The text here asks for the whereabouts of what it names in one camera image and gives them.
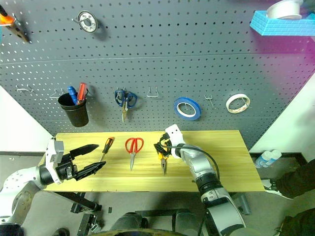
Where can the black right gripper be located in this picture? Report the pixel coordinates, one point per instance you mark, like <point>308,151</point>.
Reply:
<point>166,143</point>

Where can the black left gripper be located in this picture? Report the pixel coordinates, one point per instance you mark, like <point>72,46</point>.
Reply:
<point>66,168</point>

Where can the orange black needle-nose pliers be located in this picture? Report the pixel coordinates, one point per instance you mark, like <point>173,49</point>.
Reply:
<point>163,166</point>

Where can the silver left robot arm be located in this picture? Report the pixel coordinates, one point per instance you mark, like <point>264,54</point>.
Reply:
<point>17,186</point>

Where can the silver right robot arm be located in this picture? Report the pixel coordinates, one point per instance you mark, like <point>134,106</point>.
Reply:
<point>211,186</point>

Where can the blue tape roll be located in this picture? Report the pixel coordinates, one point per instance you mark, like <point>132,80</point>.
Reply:
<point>177,109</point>

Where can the silver double-prong pegboard hook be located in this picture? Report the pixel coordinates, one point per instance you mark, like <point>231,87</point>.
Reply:
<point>210,99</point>

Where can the grey metal pegboard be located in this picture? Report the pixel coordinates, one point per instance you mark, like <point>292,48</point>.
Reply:
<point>157,61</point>

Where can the large white tape roll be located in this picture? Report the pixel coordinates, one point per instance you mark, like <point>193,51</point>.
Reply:
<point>273,11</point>

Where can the black plastic cup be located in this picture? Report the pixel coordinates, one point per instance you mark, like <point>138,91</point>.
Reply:
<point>76,113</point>

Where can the dark rounded robot knee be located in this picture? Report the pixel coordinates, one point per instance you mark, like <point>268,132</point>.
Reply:
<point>187,223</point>
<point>128,223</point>

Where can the grey cylinder under table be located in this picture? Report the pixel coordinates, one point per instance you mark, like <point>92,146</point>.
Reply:
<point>244,205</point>

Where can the white bottle with blue label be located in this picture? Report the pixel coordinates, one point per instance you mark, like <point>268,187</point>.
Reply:
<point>273,156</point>
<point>261,161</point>

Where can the white sneaker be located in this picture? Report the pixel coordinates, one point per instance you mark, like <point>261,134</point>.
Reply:
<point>273,188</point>

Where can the dark trouser leg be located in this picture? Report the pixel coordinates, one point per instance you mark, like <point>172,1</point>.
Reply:
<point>297,180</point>

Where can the orange black hanging tool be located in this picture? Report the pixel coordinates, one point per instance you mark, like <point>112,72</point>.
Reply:
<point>14,28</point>

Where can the dark clothed person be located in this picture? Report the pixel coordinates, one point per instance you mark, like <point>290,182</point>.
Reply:
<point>300,223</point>

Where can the blue brick-patterned box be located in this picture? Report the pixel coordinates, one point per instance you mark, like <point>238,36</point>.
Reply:
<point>278,25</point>

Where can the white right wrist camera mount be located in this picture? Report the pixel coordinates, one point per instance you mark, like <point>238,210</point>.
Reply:
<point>175,136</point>

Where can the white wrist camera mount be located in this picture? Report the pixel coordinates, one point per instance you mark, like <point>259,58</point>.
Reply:
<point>175,136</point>
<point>53,152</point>

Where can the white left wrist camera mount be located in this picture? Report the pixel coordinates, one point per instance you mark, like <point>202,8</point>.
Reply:
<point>53,152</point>

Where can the black metal table frame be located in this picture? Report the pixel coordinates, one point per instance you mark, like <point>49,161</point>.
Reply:
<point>81,202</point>

